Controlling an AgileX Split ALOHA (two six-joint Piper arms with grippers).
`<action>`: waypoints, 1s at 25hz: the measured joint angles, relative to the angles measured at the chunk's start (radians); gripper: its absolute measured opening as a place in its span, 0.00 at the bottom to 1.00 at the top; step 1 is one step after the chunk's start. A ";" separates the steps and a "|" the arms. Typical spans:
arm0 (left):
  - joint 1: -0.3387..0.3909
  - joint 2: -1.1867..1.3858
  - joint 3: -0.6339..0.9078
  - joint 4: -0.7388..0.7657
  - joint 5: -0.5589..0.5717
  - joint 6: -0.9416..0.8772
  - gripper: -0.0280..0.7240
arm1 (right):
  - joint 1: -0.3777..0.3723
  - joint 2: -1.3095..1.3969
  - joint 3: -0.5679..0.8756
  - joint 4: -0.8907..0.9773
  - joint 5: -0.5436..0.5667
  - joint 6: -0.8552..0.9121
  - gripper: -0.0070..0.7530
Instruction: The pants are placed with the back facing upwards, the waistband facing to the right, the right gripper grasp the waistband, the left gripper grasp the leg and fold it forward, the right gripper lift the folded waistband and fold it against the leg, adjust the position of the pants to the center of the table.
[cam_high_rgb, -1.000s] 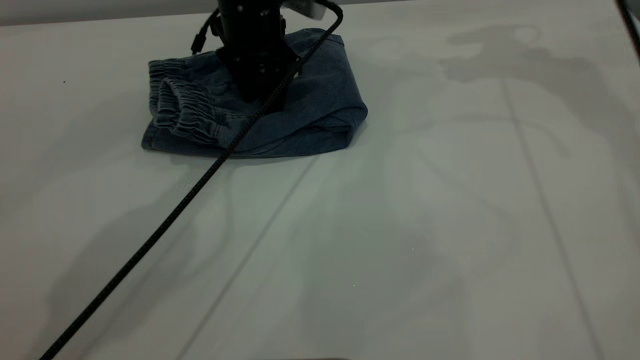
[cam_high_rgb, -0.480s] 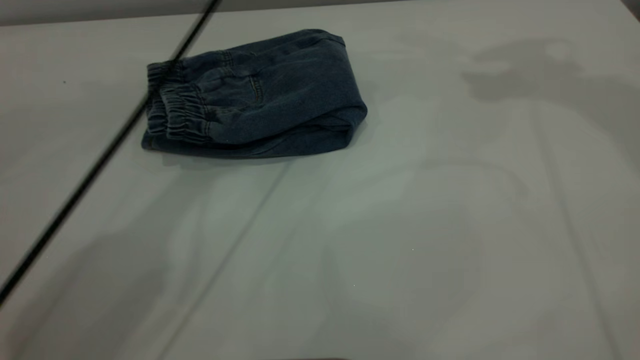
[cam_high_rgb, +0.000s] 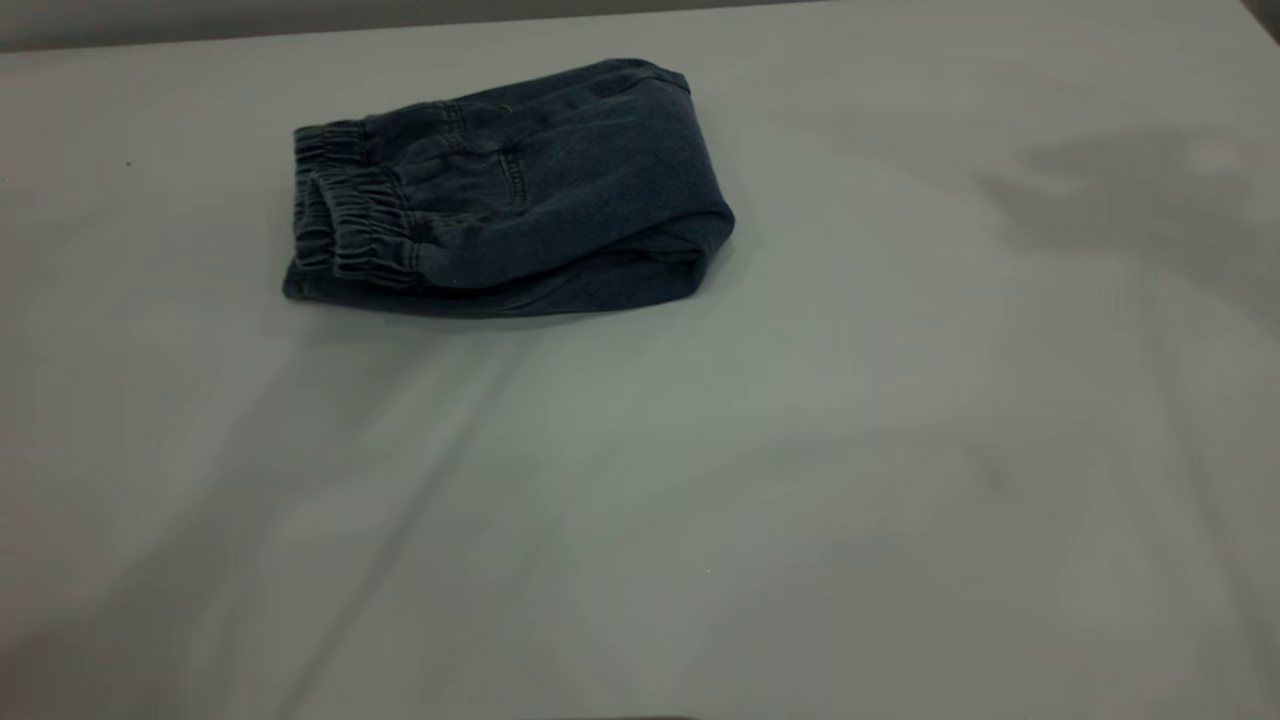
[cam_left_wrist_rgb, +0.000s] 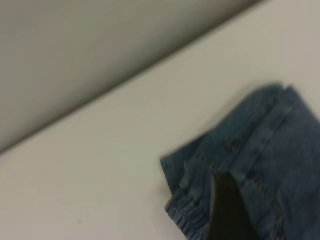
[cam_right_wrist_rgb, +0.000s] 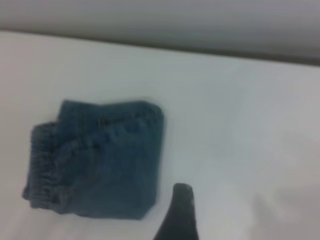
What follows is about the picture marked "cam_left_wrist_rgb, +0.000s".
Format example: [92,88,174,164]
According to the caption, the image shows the blue denim shorts with print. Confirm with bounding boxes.
[159,83,320,240]

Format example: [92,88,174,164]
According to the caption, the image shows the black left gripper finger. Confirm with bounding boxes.
[206,171,260,240]

